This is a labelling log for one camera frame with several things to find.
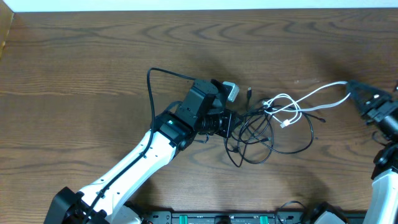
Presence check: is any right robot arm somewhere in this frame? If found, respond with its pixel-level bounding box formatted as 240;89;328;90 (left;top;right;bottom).
346;80;397;224

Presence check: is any left camera black cable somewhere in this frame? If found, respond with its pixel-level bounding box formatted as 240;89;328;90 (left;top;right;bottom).
82;67;197;224

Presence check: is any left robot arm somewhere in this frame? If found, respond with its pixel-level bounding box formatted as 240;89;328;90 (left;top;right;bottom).
45;80;243;223

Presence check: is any white usb cable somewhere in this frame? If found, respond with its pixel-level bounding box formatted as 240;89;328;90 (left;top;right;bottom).
261;80;351;129

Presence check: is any long black usb cable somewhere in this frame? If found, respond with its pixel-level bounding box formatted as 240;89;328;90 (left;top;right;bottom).
223;87;326;169

